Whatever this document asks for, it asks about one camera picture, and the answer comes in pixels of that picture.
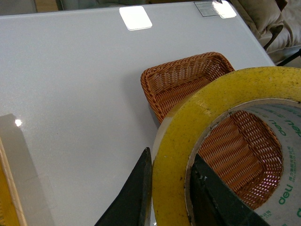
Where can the brown wicker basket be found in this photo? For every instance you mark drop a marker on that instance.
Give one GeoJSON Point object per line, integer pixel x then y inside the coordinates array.
{"type": "Point", "coordinates": [242, 149]}

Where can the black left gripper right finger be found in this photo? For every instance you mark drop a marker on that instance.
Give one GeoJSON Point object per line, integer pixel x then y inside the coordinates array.
{"type": "Point", "coordinates": [214, 203]}

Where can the beige sofa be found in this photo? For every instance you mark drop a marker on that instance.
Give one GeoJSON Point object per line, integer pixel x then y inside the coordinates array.
{"type": "Point", "coordinates": [276, 24]}

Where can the table corner label sticker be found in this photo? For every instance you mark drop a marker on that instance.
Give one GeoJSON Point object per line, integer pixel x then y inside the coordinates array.
{"type": "Point", "coordinates": [209, 7]}

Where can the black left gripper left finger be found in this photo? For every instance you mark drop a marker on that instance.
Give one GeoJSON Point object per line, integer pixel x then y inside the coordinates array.
{"type": "Point", "coordinates": [132, 206]}

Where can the yellow clear tape roll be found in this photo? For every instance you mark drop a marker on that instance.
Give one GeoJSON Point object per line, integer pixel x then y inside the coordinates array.
{"type": "Point", "coordinates": [271, 93]}

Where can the yellow woven basket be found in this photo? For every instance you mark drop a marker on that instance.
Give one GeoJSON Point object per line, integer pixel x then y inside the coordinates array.
{"type": "Point", "coordinates": [11, 211]}

